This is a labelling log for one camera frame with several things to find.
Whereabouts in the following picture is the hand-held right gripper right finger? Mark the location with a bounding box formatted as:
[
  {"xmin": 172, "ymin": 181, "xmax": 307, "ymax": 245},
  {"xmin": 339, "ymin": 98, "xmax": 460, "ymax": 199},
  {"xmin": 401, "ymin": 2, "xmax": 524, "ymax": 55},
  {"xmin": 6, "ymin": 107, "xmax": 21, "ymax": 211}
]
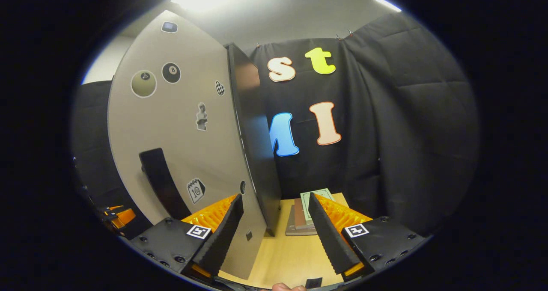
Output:
[{"xmin": 307, "ymin": 193, "xmax": 424, "ymax": 282}]

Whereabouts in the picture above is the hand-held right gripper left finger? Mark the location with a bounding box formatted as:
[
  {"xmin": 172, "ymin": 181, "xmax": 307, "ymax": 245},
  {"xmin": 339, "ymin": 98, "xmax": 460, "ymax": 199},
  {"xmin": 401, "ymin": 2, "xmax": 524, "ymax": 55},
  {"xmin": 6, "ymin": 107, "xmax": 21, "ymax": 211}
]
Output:
[{"xmin": 130, "ymin": 193, "xmax": 244, "ymax": 281}]

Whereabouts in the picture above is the black cabinet door handle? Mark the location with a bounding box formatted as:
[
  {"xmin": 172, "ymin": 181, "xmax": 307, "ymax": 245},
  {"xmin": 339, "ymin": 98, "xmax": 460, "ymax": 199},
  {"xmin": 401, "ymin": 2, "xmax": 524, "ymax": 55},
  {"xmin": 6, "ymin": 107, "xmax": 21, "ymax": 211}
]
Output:
[{"xmin": 139, "ymin": 148, "xmax": 192, "ymax": 221}]

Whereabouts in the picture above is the dark grey cabinet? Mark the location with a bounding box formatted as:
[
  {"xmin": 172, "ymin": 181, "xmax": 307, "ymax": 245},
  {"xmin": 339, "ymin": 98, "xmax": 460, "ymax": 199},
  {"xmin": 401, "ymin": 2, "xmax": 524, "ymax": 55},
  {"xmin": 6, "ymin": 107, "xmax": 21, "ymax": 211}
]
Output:
[{"xmin": 226, "ymin": 43, "xmax": 282, "ymax": 237}]

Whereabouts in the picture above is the beige cabinet door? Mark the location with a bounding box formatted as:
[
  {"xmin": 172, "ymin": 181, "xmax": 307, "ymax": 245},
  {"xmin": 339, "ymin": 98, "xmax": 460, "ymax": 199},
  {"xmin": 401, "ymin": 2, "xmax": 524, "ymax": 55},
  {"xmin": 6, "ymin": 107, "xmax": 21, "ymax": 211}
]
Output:
[{"xmin": 107, "ymin": 11, "xmax": 268, "ymax": 279}]

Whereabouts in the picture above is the grey cover book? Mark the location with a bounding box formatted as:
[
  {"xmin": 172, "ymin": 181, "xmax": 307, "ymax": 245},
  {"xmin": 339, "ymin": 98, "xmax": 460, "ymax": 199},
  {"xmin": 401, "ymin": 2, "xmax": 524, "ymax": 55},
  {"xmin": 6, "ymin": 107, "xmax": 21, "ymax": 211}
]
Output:
[{"xmin": 286, "ymin": 205, "xmax": 318, "ymax": 236}]

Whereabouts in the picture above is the brown cover book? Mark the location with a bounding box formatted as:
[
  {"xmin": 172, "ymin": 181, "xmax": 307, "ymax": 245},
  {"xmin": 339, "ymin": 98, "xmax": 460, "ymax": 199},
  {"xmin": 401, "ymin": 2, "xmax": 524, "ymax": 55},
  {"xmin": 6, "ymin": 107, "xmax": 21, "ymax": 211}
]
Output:
[{"xmin": 293, "ymin": 198, "xmax": 317, "ymax": 231}]

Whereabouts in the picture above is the green cover book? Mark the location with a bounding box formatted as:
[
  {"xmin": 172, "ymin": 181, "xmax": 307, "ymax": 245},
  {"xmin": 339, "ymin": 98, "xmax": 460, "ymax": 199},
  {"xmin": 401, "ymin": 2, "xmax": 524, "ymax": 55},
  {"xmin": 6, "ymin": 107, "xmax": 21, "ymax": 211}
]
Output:
[{"xmin": 300, "ymin": 188, "xmax": 335, "ymax": 227}]

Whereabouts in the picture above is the black backdrop cloth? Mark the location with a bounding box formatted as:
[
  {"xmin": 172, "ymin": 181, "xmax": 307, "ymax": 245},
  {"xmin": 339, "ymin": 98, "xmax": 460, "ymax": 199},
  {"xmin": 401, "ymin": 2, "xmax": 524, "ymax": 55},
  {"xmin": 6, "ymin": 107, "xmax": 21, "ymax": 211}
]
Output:
[{"xmin": 71, "ymin": 11, "xmax": 480, "ymax": 237}]

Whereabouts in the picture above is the narrow ceiling light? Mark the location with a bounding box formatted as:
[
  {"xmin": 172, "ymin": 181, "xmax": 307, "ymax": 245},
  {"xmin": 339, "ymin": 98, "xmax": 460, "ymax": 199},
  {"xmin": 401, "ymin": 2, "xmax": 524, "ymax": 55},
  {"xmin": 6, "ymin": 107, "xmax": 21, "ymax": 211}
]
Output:
[{"xmin": 372, "ymin": 0, "xmax": 403, "ymax": 12}]

